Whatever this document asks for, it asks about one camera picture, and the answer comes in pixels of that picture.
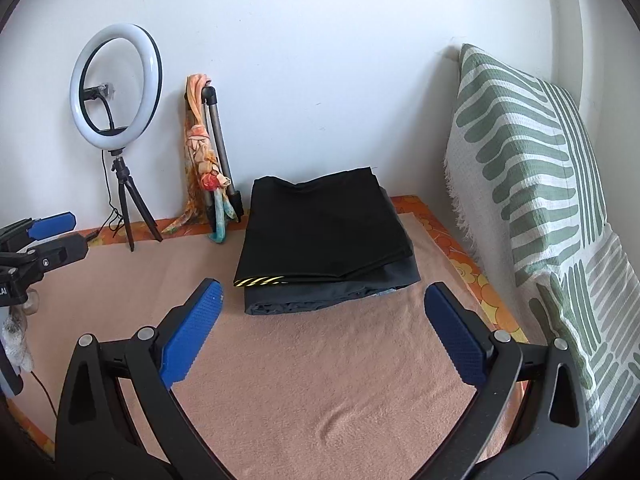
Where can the small black tripod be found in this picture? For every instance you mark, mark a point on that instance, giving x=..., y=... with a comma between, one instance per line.
x=122, y=195

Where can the peach blanket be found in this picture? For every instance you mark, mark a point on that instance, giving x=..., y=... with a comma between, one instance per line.
x=325, y=385

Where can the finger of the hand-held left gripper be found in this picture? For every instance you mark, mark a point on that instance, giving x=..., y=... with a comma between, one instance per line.
x=52, y=225
x=60, y=252

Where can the green patterned white pillow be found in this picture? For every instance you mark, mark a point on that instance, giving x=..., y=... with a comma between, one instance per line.
x=525, y=160

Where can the folded grey stand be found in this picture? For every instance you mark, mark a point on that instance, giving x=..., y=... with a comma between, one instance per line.
x=220, y=140

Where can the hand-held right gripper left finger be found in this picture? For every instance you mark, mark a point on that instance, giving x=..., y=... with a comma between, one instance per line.
x=192, y=340

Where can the stack of folded grey clothes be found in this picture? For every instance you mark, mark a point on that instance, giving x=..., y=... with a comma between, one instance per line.
x=310, y=301

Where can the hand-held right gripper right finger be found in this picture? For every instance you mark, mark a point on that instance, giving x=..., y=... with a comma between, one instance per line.
x=457, y=340

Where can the black pants with yellow stripes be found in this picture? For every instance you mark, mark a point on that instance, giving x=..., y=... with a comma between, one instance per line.
x=325, y=225

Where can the orange patterned scarf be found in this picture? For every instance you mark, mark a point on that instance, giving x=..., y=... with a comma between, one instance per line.
x=200, y=145

